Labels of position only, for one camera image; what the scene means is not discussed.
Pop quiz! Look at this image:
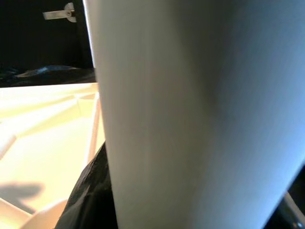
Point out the white plastic table leg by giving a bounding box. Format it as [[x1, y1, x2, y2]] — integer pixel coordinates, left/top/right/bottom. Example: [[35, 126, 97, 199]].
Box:
[[82, 0, 305, 229]]

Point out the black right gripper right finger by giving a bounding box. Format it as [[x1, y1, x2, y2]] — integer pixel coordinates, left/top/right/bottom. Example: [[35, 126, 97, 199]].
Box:
[[269, 164, 305, 229]]

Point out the white plastic table top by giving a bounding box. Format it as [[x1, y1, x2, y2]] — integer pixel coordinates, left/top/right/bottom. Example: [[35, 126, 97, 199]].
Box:
[[0, 82, 107, 229]]

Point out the black shiny tablecloth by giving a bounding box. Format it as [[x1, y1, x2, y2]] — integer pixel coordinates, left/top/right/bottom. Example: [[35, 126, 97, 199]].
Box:
[[0, 64, 98, 88]]

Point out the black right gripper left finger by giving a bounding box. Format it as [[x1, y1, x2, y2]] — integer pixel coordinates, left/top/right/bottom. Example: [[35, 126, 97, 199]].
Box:
[[57, 142, 119, 229]]

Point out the metal lever door handle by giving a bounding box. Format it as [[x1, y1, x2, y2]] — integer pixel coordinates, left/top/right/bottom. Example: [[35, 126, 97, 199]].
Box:
[[42, 2, 77, 24]]

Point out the black door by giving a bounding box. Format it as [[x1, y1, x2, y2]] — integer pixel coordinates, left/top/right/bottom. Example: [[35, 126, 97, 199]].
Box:
[[0, 0, 95, 70]]

